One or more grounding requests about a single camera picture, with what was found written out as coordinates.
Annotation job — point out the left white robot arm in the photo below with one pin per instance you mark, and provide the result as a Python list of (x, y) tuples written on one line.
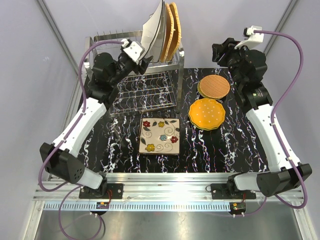
[(60, 158)]

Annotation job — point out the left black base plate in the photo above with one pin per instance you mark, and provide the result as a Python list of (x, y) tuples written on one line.
[(115, 191)]

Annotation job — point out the right small control board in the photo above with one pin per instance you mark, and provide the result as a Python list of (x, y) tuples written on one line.
[(237, 208)]

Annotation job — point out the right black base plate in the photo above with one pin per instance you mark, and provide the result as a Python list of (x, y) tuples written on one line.
[(219, 191)]

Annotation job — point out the cream square plate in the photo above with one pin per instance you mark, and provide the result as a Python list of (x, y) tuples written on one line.
[(158, 45)]

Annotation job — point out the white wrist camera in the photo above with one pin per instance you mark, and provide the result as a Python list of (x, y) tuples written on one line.
[(133, 49), (252, 39)]

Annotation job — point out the steel two-tier dish rack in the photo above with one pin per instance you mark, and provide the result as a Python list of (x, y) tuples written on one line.
[(159, 88)]

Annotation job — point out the woven orange rattan plate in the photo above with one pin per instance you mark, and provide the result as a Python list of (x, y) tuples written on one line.
[(213, 87)]

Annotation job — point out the small control board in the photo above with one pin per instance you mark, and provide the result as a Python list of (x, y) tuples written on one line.
[(102, 205), (237, 208)]

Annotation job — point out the rear woven yellow basket plate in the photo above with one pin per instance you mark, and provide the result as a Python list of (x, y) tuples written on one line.
[(175, 31)]

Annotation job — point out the woven yellow basket plate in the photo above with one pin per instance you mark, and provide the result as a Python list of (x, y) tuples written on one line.
[(168, 34), (175, 31)]

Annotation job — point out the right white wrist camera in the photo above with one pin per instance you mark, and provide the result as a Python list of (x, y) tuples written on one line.
[(252, 39)]

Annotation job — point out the right aluminium frame post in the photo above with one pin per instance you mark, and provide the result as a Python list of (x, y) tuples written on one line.
[(281, 24)]

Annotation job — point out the black marble pattern mat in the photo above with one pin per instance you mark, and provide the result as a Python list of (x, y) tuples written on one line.
[(112, 145)]

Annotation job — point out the aluminium mounting rail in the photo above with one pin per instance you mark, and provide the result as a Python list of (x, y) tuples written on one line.
[(163, 187)]

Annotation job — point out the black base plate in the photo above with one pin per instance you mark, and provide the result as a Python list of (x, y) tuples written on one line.
[(219, 191), (115, 191)]

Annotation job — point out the floral square plate dark rim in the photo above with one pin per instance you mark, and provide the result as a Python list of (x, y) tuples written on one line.
[(159, 153)]

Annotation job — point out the aluminium frame post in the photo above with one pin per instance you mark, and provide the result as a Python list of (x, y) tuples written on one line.
[(57, 33), (281, 24)]

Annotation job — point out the slotted cable duct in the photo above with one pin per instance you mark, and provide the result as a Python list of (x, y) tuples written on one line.
[(139, 206)]

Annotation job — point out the left small control board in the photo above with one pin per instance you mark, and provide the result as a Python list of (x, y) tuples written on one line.
[(102, 205)]

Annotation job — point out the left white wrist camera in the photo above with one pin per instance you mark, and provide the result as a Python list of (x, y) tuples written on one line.
[(133, 49)]

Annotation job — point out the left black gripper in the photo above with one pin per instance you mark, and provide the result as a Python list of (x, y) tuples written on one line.
[(144, 63)]

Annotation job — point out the grey square plate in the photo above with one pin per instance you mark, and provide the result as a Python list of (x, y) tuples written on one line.
[(150, 31)]

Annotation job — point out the orange polka dot plate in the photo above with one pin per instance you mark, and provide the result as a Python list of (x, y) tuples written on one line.
[(206, 104)]

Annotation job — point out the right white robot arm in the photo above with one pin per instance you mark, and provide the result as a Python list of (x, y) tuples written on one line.
[(285, 170)]

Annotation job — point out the left aluminium frame post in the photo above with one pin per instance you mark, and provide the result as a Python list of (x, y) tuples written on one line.
[(57, 33)]

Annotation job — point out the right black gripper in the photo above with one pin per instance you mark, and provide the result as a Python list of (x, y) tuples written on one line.
[(227, 47)]

